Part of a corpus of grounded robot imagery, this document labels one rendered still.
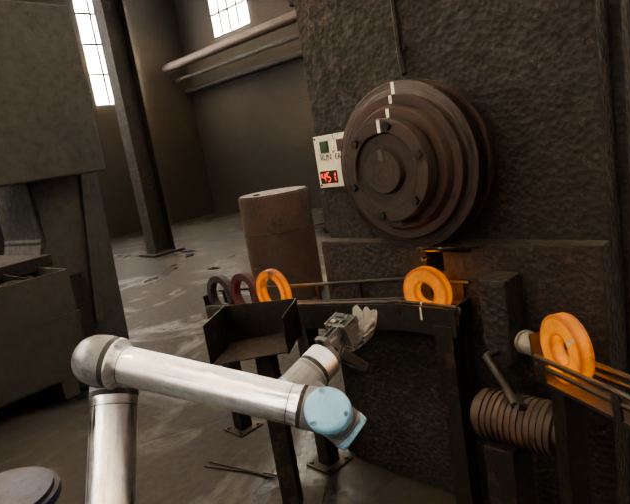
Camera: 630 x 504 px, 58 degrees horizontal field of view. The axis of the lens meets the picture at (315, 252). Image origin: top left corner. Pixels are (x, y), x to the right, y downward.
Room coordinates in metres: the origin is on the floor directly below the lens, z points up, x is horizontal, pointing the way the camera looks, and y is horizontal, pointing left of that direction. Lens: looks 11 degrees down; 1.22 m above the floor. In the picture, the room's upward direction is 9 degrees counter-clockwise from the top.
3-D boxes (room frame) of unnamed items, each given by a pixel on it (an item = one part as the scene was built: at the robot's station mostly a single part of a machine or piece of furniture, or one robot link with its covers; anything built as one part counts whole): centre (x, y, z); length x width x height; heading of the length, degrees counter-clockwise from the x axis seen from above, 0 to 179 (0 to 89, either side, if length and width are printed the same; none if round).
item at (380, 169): (1.55, -0.24, 1.11); 0.28 x 0.06 x 0.28; 43
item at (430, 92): (1.62, -0.31, 1.11); 0.47 x 0.06 x 0.47; 43
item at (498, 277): (1.46, -0.48, 0.68); 0.11 x 0.08 x 0.24; 133
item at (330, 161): (1.94, -0.15, 1.15); 0.26 x 0.02 x 0.18; 43
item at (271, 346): (1.79, 0.24, 0.36); 0.26 x 0.20 x 0.72; 78
